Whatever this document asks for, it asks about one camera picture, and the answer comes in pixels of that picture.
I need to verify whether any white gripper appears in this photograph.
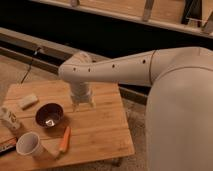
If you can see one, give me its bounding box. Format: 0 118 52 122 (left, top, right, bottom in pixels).
70 82 95 111

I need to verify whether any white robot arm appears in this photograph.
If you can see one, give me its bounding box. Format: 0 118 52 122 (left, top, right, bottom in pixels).
58 47 213 171

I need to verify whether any dark purple bowl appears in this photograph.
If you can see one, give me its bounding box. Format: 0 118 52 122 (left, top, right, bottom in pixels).
35 103 64 128

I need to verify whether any orange carrot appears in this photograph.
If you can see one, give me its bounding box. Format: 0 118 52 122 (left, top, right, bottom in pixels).
59 126 71 153

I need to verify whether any white cup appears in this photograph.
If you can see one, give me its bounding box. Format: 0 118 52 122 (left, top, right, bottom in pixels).
16 132 44 157

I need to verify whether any white small bottle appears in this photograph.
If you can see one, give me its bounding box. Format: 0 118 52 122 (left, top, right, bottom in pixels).
0 107 21 131

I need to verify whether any black orange marker box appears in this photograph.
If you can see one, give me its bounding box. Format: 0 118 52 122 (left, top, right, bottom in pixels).
0 137 17 156

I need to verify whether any grey metal rail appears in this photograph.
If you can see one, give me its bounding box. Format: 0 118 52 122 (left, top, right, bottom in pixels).
0 27 111 75

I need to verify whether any black cable left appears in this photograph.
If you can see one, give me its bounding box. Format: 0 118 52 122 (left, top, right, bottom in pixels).
20 46 44 84

